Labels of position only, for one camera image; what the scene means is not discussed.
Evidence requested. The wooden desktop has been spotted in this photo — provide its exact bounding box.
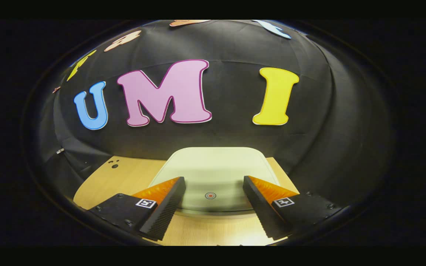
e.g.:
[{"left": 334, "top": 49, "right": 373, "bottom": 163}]
[{"left": 73, "top": 155, "right": 300, "bottom": 246}]

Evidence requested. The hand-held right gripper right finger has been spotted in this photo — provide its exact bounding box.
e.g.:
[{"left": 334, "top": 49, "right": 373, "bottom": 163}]
[{"left": 243, "top": 175, "right": 344, "bottom": 240}]

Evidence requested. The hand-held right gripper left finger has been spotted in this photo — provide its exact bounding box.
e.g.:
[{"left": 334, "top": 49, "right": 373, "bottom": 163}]
[{"left": 89, "top": 176, "right": 187, "bottom": 242}]

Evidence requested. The pale green desktop garbage bin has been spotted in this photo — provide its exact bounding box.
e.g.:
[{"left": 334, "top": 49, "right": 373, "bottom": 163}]
[{"left": 148, "top": 147, "right": 281, "bottom": 219}]

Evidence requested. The black backdrop cloth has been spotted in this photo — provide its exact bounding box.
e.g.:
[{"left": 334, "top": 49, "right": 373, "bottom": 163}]
[{"left": 37, "top": 20, "right": 395, "bottom": 222}]

